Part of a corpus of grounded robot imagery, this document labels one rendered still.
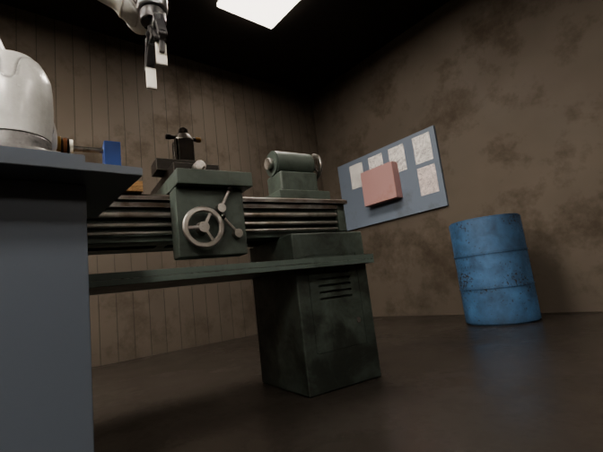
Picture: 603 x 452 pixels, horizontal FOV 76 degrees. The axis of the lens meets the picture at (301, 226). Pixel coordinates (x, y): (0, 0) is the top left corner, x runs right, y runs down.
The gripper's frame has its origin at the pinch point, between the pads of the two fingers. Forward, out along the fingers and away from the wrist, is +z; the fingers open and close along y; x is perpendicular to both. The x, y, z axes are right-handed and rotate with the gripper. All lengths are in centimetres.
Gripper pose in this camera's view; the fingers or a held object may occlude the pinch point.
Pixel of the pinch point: (156, 73)
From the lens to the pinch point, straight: 129.4
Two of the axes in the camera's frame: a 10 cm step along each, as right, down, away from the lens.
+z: 1.1, 9.8, -1.6
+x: 8.4, -0.1, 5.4
